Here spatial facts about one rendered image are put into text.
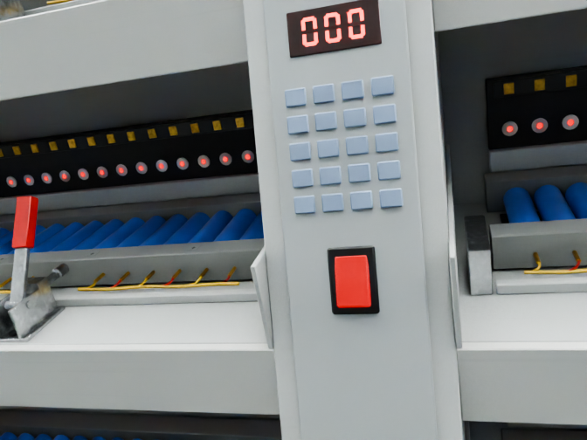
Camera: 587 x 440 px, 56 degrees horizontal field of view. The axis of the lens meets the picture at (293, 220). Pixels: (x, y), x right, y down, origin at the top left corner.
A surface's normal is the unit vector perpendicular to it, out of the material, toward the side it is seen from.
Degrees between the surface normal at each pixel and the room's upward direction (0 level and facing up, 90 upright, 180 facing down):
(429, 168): 90
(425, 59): 90
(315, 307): 90
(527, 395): 109
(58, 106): 90
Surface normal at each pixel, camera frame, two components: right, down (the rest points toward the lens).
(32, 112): -0.28, 0.07
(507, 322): -0.17, -0.92
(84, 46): -0.23, 0.40
